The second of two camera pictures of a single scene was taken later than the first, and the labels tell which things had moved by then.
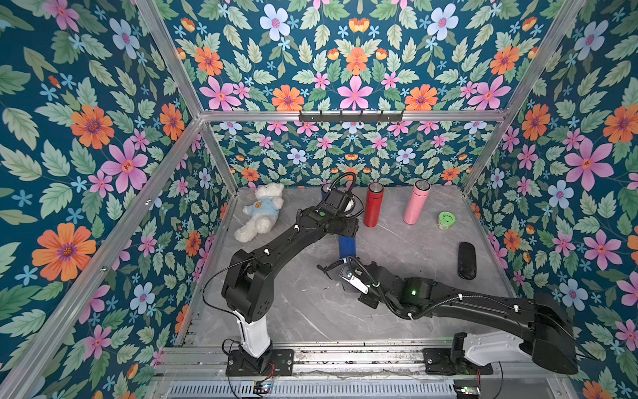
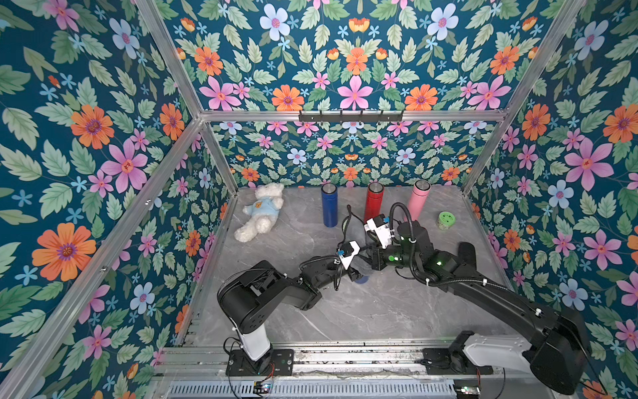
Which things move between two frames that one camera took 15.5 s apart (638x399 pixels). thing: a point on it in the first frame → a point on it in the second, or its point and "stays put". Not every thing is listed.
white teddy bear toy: [262, 212] stays put
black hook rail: [350, 118] stays put
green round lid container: [446, 219] stays put
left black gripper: [350, 229] → [355, 274]
